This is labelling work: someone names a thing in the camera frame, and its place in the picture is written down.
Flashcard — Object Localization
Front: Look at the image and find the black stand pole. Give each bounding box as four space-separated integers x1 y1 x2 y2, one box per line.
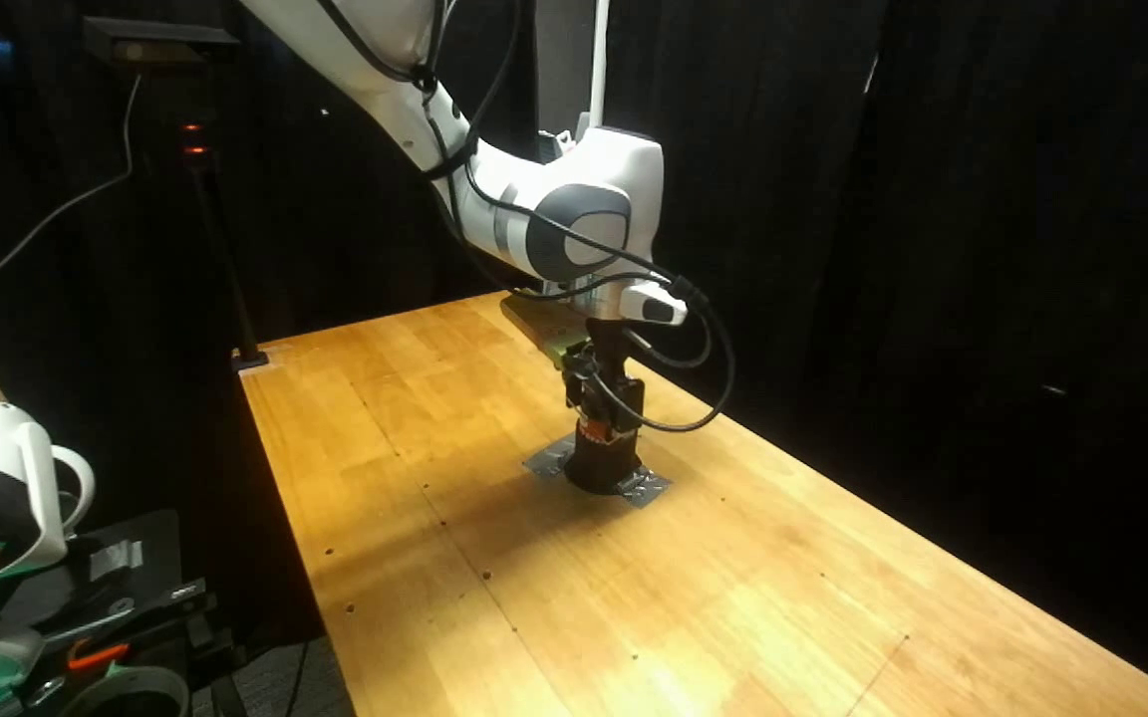
175 63 274 376

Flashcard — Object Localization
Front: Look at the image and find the orange handled tool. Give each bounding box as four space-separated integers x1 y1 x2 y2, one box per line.
60 638 137 678

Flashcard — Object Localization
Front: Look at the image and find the white vertical pole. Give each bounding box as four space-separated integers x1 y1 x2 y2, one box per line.
579 0 616 136

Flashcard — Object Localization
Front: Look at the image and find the grey tape piece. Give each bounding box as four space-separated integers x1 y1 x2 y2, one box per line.
523 435 583 484

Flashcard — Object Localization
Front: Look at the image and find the thin grey cable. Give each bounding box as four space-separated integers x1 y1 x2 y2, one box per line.
0 71 148 332

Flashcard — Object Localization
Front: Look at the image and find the black curtain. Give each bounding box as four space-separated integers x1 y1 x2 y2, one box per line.
596 0 1148 671

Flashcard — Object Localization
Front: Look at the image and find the black equipment case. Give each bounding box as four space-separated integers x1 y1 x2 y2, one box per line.
7 509 260 717

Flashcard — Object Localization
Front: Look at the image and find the dark jar with blue lid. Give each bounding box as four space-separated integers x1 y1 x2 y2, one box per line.
564 411 645 500

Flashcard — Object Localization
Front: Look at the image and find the grey tape strip on case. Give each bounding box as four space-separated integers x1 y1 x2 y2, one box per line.
84 533 151 590

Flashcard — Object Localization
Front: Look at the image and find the grey square base plate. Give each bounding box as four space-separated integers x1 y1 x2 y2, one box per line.
616 465 673 513

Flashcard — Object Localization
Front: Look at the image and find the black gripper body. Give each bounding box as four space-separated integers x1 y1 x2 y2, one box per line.
560 319 653 417

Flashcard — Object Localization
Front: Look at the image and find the orange rubber band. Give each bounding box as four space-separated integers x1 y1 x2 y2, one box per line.
579 417 637 449

